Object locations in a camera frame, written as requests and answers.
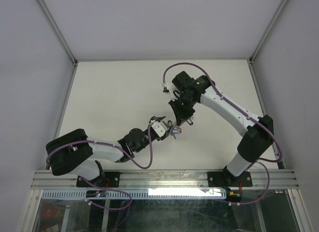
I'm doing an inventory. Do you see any left aluminium frame post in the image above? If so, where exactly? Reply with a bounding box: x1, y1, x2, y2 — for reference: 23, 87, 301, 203
35, 0, 78, 65

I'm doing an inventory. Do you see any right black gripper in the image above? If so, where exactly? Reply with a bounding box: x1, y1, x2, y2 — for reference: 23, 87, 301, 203
168, 95, 196, 126

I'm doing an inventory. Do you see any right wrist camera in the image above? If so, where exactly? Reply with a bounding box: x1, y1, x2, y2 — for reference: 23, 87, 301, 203
161, 83, 175, 97

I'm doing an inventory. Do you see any aluminium mounting rail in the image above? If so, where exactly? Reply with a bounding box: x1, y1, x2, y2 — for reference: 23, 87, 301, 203
31, 169, 299, 190

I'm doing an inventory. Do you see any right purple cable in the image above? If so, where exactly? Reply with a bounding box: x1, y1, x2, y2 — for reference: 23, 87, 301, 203
161, 62, 285, 163

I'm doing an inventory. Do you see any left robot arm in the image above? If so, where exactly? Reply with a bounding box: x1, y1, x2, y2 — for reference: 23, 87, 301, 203
45, 116, 173, 186

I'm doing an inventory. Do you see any keyring with yellow handle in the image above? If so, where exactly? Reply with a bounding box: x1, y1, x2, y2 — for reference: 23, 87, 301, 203
167, 120, 182, 134

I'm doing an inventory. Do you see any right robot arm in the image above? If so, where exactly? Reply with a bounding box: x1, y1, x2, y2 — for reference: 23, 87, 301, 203
169, 71, 274, 187

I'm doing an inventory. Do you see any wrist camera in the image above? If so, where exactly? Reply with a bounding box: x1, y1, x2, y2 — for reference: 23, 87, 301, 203
161, 83, 175, 97
151, 121, 169, 138

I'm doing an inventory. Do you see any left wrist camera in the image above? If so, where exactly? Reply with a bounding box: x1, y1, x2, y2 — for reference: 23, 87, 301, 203
151, 121, 169, 138

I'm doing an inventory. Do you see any white slotted cable duct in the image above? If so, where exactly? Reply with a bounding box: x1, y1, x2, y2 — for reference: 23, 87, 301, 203
42, 188, 226, 200

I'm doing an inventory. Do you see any right aluminium frame post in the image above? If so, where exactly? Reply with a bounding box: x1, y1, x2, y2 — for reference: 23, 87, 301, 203
249, 0, 290, 64

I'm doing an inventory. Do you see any aluminium frame post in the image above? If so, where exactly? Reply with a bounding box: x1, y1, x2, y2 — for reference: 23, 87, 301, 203
249, 0, 290, 64
35, 0, 78, 65

